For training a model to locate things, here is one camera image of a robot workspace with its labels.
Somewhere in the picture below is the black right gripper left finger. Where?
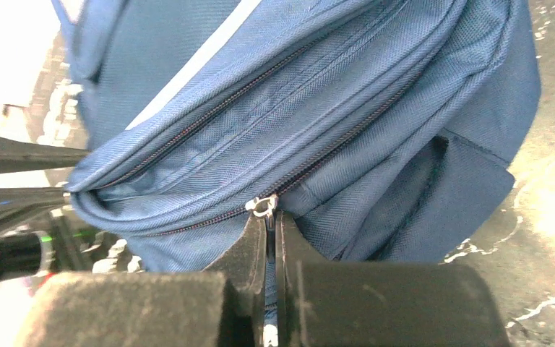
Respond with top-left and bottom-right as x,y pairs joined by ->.
14,215 -> 267,346

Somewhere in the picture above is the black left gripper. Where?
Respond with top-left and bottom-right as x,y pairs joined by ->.
0,137 -> 96,288

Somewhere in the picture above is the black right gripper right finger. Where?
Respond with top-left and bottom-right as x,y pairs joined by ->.
275,212 -> 509,346

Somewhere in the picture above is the navy blue student backpack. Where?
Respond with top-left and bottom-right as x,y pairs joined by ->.
53,1 -> 541,326

